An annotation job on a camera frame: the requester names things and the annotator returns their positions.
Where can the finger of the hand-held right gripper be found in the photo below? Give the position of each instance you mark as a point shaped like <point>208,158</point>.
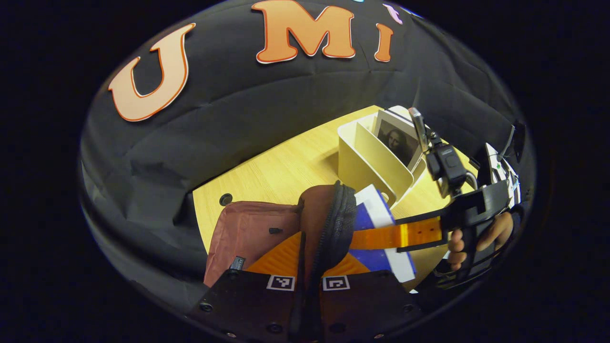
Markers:
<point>419,233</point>

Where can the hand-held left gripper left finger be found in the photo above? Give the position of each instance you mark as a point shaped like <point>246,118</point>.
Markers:
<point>301,257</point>

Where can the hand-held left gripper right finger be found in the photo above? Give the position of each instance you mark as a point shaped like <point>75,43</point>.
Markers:
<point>367,305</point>

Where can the blue photo cover book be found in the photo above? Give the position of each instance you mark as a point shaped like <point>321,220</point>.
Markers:
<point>376,262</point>

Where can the maroon schoolbag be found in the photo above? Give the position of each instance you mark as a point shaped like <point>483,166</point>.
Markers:
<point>248,228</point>

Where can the cream plastic bookshelf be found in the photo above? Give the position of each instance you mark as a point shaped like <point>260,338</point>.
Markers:
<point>367,162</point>

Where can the white portrait cover book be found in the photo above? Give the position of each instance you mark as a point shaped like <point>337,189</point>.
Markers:
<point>398,143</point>

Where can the black backdrop cloth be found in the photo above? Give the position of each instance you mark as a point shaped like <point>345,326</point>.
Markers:
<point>267,105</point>

